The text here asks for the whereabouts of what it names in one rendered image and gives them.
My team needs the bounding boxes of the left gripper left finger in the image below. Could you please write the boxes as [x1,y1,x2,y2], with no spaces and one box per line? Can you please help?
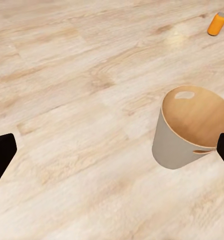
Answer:
[0,133,17,179]

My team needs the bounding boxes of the trash can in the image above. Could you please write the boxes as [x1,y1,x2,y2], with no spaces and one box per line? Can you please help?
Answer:
[152,85,224,170]

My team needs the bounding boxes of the can of soda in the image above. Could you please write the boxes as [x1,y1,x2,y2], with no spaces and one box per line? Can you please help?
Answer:
[207,12,224,36]

